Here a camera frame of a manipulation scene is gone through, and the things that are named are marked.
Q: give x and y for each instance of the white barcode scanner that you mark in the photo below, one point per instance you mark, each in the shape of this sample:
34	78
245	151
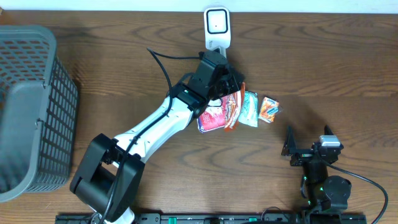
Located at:
217	26

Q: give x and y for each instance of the teal snack packet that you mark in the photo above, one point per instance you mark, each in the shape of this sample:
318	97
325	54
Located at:
249	113

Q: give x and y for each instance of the orange red chocolate bar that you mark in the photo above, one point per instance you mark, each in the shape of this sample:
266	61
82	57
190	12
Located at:
232	108

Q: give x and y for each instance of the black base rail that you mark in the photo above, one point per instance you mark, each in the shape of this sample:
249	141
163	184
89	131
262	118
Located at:
272	217

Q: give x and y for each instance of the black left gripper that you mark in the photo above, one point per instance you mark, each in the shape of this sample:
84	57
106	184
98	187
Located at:
234	83

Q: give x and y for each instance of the purple red snack packet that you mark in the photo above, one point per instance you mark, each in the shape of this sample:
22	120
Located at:
213	117

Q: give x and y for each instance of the grey plastic basket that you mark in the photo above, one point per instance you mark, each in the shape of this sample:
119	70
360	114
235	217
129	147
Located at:
39	105

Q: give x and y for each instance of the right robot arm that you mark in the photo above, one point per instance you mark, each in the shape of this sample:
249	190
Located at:
326	193

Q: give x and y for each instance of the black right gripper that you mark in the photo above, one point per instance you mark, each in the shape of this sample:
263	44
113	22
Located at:
306	156

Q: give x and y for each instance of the small orange snack packet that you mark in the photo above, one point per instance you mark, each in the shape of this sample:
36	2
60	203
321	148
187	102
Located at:
269	109

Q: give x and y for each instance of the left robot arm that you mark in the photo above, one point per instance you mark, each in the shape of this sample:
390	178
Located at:
110	172

